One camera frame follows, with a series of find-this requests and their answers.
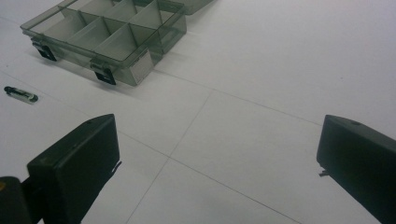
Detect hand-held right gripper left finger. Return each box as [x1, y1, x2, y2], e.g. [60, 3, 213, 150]
[26, 113, 122, 224]

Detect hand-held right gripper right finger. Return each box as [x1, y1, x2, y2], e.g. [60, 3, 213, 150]
[316, 114, 396, 224]

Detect small black green marker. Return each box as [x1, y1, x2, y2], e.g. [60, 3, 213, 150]
[3, 86, 39, 105]

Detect clear grey plastic compartment box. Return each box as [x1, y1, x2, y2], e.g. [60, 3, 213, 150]
[20, 0, 216, 87]

